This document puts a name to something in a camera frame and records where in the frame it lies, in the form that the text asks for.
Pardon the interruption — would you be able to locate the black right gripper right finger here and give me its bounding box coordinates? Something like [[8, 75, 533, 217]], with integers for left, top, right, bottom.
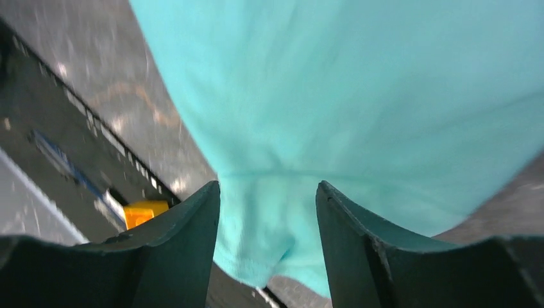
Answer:
[[316, 182, 543, 308]]

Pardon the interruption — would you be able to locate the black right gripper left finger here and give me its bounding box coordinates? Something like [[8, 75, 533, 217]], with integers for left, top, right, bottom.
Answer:
[[1, 181, 220, 307]]

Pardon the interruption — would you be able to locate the mint green garment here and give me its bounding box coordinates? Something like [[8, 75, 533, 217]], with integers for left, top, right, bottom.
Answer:
[[131, 1, 543, 296]]

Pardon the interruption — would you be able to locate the orange diamond marker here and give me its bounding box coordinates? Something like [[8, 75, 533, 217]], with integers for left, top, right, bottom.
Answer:
[[123, 200, 169, 230]]

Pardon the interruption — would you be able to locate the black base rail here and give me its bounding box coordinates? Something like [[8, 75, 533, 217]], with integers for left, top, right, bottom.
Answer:
[[1, 21, 283, 307]]

